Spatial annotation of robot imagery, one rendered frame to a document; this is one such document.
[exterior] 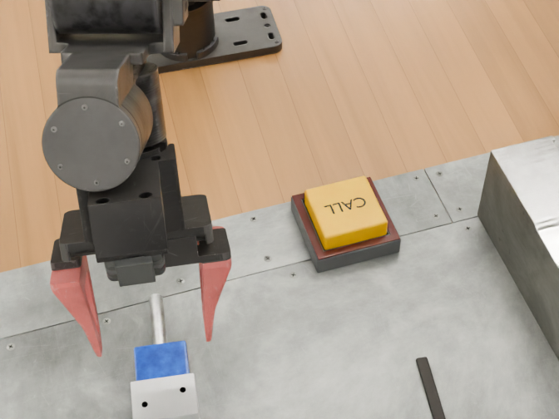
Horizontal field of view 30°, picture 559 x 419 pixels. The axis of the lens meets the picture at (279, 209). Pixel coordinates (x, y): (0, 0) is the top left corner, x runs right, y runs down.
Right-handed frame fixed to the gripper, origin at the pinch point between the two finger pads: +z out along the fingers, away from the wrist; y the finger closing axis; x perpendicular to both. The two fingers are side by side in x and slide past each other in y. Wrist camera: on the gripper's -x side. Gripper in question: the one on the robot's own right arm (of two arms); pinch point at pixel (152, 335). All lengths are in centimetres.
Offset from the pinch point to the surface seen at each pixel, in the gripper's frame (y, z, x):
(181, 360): 1.7, 6.0, 6.8
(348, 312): 16.5, 7.0, 13.2
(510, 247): 31.5, 3.2, 14.0
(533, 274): 32.1, 4.2, 9.8
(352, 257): 17.8, 3.5, 16.8
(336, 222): 16.7, 0.2, 17.6
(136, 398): -2.1, 6.7, 3.0
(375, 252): 20.0, 3.4, 17.2
